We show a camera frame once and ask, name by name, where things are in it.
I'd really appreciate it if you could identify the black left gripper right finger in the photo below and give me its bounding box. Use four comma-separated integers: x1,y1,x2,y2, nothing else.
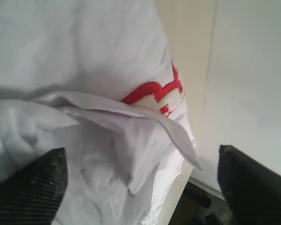
217,145,281,225

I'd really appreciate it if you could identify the white t-shirt red Chinese patch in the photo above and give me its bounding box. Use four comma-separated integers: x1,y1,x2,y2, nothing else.
0,0,200,225

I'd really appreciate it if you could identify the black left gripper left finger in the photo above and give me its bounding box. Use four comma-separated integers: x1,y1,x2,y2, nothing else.
0,148,68,225

